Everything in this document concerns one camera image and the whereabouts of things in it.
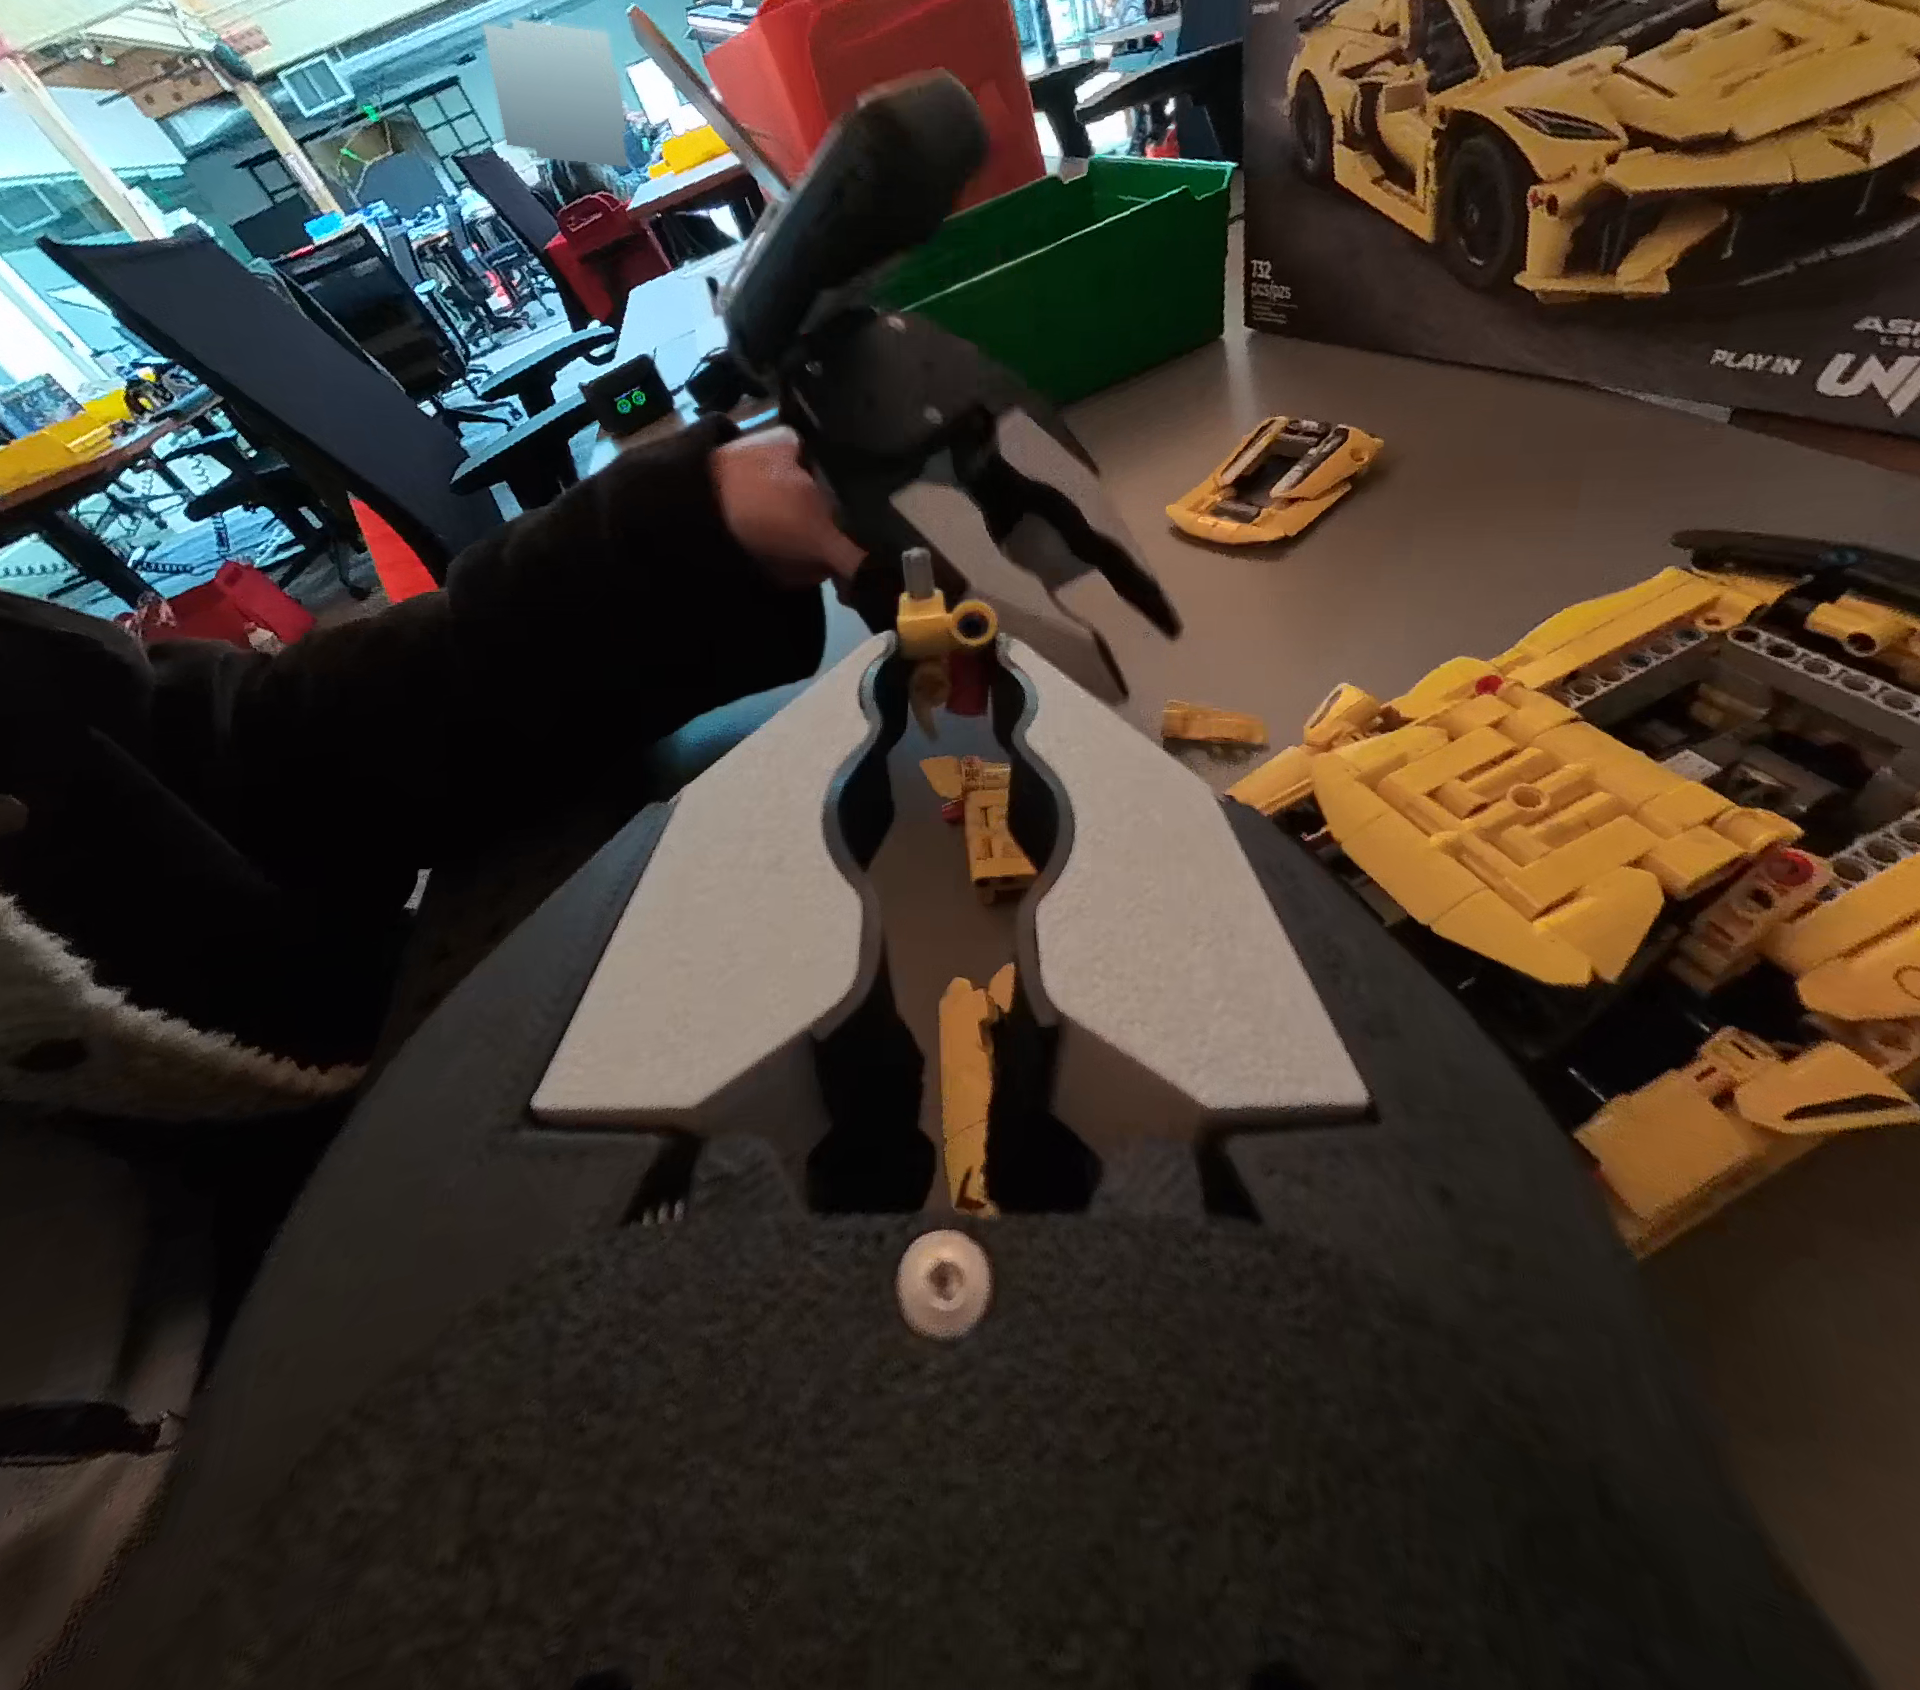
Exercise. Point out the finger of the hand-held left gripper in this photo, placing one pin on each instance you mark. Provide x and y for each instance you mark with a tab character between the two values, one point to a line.
1059	474
960	520

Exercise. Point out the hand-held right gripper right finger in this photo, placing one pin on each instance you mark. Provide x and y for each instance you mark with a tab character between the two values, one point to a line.
1200	971

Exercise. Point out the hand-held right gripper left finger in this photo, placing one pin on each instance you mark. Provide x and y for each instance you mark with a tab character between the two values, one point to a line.
705	971

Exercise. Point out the small yellow pin connector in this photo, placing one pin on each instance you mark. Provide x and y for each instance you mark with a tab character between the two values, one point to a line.
945	629

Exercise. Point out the yellow headlight panel piece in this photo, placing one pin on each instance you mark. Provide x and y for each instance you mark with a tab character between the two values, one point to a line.
1274	482

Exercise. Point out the yellow hood panel assembly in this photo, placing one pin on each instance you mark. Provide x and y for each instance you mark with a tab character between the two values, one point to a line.
991	834

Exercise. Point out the yellow toy brick car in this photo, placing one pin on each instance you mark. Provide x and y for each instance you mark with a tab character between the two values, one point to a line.
1500	820

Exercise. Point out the person's left forearm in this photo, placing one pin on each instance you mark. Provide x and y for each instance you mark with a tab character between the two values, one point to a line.
601	610

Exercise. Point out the person's left hand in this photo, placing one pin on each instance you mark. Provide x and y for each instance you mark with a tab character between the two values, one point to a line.
772	498

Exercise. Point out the green plastic bin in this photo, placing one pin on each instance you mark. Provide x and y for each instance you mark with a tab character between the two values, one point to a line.
1080	280

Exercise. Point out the red plastic tote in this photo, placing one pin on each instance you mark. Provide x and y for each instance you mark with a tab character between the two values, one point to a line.
901	10

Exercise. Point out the small red bin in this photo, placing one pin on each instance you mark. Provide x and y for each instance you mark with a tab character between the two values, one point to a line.
601	259

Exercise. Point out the small yellow fender piece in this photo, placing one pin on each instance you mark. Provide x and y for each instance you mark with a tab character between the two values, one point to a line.
1209	722

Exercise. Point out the black box green lights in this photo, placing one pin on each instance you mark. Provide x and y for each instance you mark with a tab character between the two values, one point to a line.
626	397

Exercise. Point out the black mesh chair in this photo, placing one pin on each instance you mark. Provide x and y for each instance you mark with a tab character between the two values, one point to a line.
1200	100

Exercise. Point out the black office chair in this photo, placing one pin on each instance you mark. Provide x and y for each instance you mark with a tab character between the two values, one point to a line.
390	325

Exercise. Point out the dark toy car box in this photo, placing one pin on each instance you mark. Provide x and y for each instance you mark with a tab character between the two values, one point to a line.
1574	341

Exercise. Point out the black tilted panel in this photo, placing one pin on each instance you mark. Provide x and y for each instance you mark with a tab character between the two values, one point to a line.
254	371

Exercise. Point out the white striped shirt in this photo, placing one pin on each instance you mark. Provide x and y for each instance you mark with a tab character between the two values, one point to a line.
90	1270

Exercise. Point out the yellow plastic tray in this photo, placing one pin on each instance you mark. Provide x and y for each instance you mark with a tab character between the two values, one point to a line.
52	449

